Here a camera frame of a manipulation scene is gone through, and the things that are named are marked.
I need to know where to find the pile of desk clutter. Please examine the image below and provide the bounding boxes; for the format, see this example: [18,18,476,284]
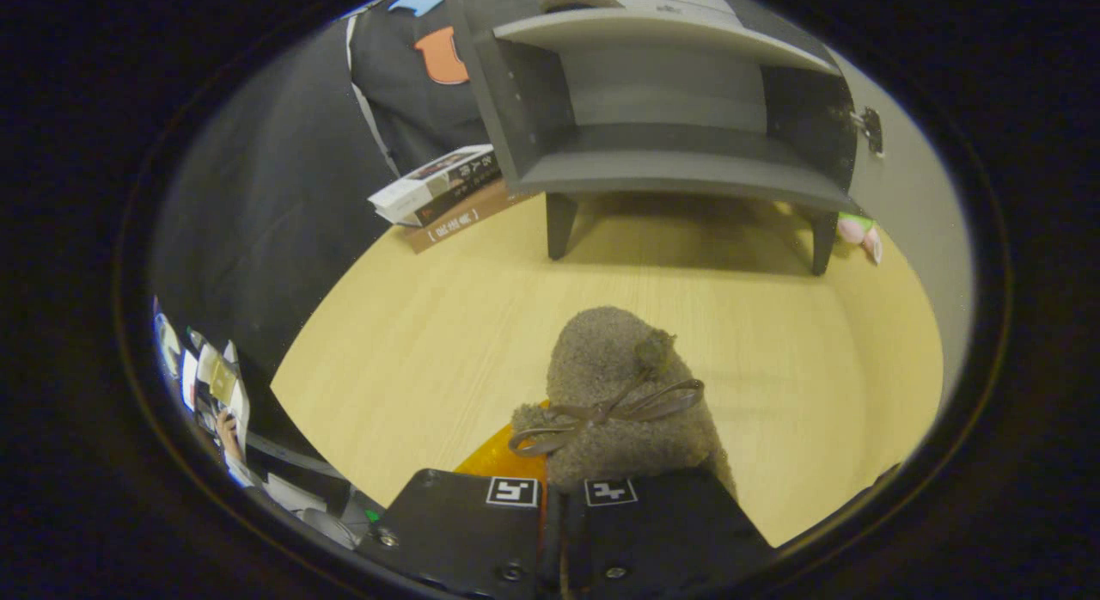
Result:
[153,297,362,549]

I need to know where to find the blue display screen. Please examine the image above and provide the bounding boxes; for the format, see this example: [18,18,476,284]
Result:
[156,313,181,376]

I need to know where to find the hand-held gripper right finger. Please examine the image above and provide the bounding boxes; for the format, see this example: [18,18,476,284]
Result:
[557,467,777,600]

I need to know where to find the black backdrop cloth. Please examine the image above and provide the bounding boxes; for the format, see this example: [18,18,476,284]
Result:
[148,0,508,386]

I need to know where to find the white book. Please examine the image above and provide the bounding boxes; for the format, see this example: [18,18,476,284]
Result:
[368,144,501,227]

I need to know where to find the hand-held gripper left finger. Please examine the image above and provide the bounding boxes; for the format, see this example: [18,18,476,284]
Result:
[354,400,551,600]

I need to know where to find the brown book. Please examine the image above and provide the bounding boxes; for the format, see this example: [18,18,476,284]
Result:
[404,181,535,255]

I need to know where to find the pink and green plush toy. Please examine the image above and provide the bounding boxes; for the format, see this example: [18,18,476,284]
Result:
[838,211,883,266]

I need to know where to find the grey shoe cabinet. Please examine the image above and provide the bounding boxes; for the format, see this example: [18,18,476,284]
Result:
[447,0,865,279]

